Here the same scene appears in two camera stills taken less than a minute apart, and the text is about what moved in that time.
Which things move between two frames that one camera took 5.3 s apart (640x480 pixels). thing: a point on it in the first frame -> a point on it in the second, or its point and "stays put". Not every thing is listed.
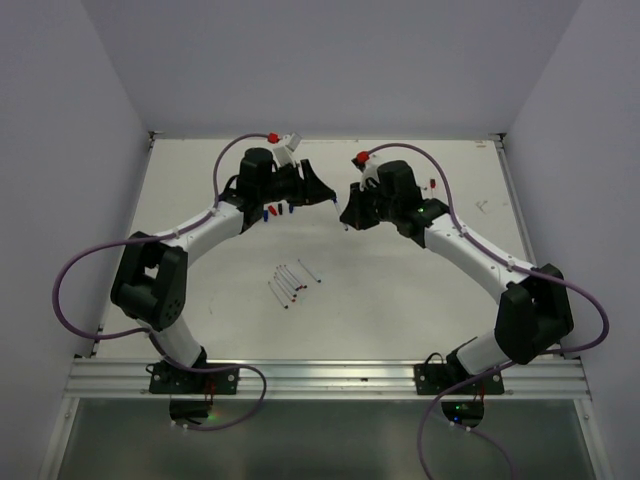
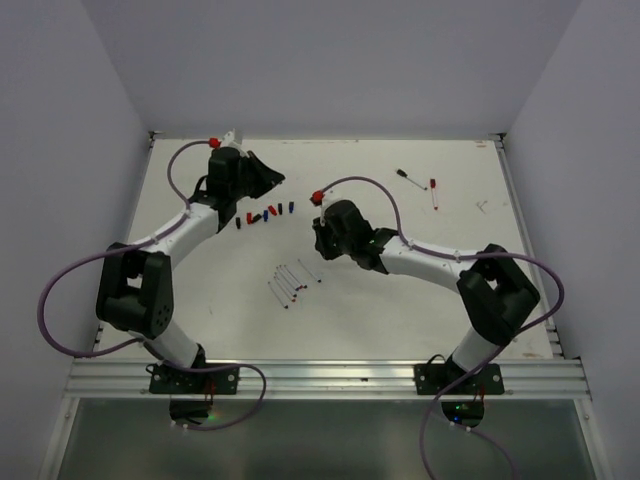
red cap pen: [293, 276] stays put
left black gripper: [307, 191] -> [267, 177]
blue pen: [289, 278] stays put
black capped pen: [286, 282] stays put
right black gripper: [354, 212] -> [327, 249]
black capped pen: [304, 286] stays put
